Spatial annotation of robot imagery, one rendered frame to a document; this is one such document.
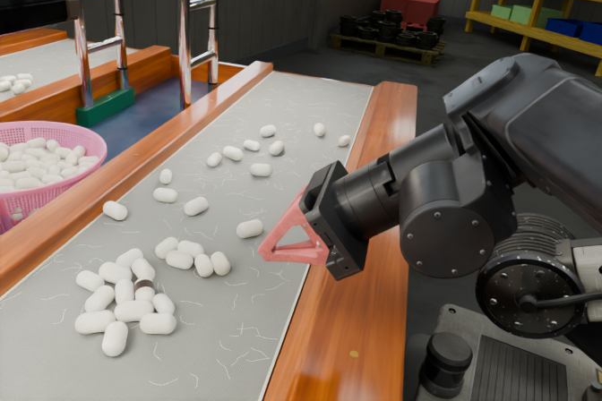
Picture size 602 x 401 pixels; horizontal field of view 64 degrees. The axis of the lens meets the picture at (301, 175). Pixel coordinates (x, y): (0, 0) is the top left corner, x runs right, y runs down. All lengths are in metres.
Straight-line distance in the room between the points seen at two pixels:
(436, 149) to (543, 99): 0.09
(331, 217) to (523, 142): 0.15
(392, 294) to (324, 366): 0.13
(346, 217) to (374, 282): 0.19
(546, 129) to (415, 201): 0.09
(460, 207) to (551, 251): 0.39
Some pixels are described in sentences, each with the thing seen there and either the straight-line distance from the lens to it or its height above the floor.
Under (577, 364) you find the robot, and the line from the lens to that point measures 1.04.
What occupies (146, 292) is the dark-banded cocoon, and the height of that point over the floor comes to 0.76.
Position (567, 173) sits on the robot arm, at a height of 1.02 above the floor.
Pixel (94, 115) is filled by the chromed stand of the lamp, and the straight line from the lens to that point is 1.20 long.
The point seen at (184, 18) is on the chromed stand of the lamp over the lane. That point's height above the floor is 0.94.
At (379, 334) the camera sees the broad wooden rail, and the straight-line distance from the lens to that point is 0.51.
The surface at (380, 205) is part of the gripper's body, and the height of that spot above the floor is 0.93.
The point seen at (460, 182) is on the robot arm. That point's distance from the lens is 0.32.
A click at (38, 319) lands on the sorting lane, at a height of 0.74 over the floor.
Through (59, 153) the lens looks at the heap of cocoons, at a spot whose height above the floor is 0.74.
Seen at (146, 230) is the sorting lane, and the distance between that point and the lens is 0.68.
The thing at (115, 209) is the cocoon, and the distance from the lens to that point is 0.69.
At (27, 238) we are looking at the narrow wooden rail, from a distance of 0.65.
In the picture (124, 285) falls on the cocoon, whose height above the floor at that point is 0.76.
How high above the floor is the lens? 1.11
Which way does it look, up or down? 27 degrees down
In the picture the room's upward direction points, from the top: 6 degrees clockwise
